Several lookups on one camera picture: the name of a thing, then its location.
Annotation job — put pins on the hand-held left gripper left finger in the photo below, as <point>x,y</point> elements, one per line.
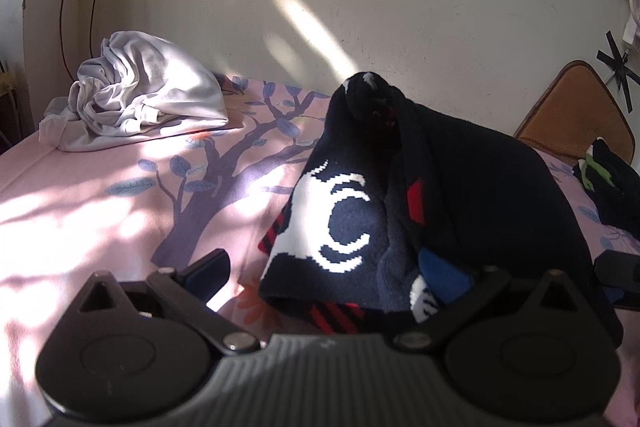
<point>212,271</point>

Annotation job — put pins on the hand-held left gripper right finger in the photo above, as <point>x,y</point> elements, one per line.
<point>442,278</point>

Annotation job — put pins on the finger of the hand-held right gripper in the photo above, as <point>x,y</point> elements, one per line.
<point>620,272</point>

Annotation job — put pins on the black patterned knit sweater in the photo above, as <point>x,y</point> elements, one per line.
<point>475,187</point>

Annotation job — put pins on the dark garment with green trim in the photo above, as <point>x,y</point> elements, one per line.
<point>612,187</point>

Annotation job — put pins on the pink printed bed sheet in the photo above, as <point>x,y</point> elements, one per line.
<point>100,227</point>

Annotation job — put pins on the brown cushion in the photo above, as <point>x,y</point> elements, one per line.
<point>575,112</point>

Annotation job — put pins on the white crumpled garment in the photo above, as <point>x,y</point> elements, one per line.
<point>150,92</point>

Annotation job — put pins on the black tape cross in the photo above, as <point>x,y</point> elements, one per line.
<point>617,67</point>

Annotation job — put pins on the white wall plug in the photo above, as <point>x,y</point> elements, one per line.
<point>631,32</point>

